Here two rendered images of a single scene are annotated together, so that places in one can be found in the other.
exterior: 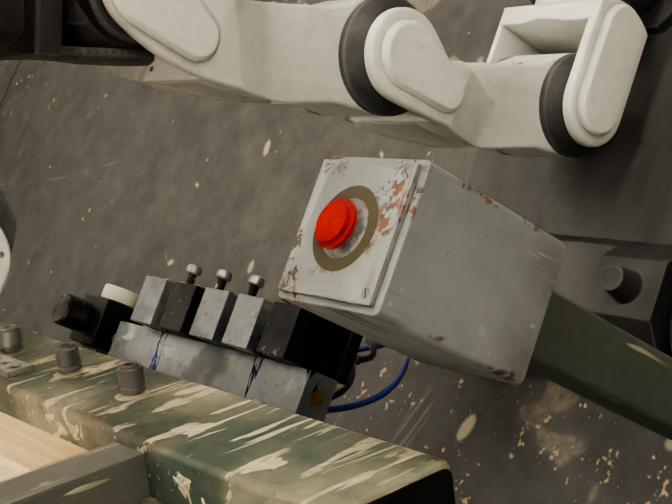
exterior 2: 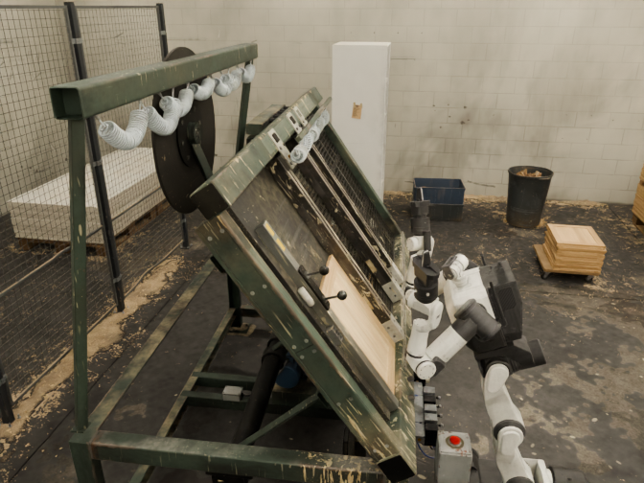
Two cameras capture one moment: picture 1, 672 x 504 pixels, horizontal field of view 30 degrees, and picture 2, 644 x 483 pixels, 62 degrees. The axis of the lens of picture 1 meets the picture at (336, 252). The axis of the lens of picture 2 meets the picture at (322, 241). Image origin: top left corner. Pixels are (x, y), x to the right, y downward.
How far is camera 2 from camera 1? 129 cm
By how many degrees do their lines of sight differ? 22
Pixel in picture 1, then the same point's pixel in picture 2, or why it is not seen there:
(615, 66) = not seen: outside the picture
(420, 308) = (444, 461)
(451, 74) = (511, 450)
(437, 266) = (452, 463)
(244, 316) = (431, 417)
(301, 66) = (496, 411)
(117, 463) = (395, 403)
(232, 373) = (418, 417)
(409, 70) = (506, 439)
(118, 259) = not seen: hidden behind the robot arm
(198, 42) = (491, 388)
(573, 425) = not seen: outside the picture
